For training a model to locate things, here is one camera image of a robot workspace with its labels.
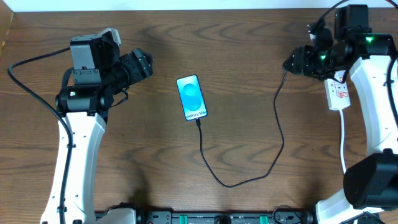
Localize blue Galaxy smartphone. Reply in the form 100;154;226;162
176;75;208;121

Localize black USB charging cable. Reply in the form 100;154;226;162
195;70;289;189

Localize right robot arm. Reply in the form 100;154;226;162
282;1;397;223

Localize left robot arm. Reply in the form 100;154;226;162
40;28;154;223

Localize white power strip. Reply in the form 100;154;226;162
324;70;351;111

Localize brown cardboard panel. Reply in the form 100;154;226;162
0;0;14;55

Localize white power strip cord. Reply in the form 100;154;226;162
338;109;348;175

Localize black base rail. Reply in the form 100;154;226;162
95;203;317;224

